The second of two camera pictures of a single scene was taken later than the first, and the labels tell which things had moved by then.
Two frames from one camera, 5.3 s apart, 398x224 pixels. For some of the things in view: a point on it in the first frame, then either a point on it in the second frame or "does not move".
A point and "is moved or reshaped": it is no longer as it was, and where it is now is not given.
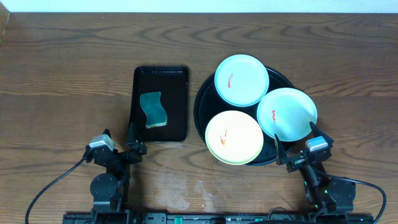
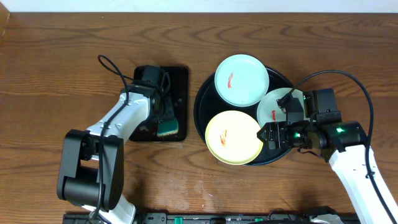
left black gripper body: x=123 y=156 to x=166 y=111
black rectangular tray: x=172 y=83 does not move
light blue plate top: x=241 y=80 does not move
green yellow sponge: x=156 y=115 is moved or reshaped
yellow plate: x=234 y=137 does not move
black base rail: x=178 y=218 does not move
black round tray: x=208 y=104 does not move
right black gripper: x=282 y=158 to x=273 y=130
